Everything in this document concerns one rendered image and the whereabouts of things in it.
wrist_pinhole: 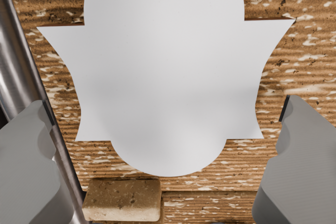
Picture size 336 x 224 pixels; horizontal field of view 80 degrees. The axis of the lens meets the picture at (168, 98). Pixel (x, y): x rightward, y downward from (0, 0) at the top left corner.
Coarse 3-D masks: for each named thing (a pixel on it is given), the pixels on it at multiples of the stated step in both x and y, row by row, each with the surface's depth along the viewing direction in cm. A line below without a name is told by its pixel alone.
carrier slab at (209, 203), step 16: (176, 192) 18; (192, 192) 18; (208, 192) 18; (224, 192) 18; (240, 192) 18; (256, 192) 18; (176, 208) 19; (192, 208) 19; (208, 208) 19; (224, 208) 19; (240, 208) 19
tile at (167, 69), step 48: (96, 0) 9; (144, 0) 9; (192, 0) 9; (240, 0) 9; (96, 48) 11; (144, 48) 11; (192, 48) 11; (240, 48) 10; (96, 96) 12; (144, 96) 12; (192, 96) 12; (240, 96) 12; (144, 144) 14; (192, 144) 14
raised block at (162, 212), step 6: (162, 204) 17; (162, 210) 17; (162, 216) 17; (96, 222) 16; (102, 222) 16; (108, 222) 16; (114, 222) 16; (120, 222) 16; (126, 222) 16; (132, 222) 16; (138, 222) 16; (144, 222) 16; (150, 222) 16; (156, 222) 16; (162, 222) 16
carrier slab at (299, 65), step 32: (32, 0) 10; (64, 0) 10; (256, 0) 10; (288, 0) 10; (320, 0) 10; (32, 32) 11; (288, 32) 11; (320, 32) 11; (64, 64) 12; (288, 64) 12; (320, 64) 12; (64, 96) 13; (320, 96) 13; (64, 128) 14; (96, 160) 16; (224, 160) 16; (256, 160) 16
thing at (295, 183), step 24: (288, 96) 10; (288, 120) 9; (312, 120) 8; (288, 144) 7; (312, 144) 7; (288, 168) 6; (312, 168) 6; (264, 192) 6; (288, 192) 6; (312, 192) 6; (264, 216) 6; (288, 216) 5; (312, 216) 5
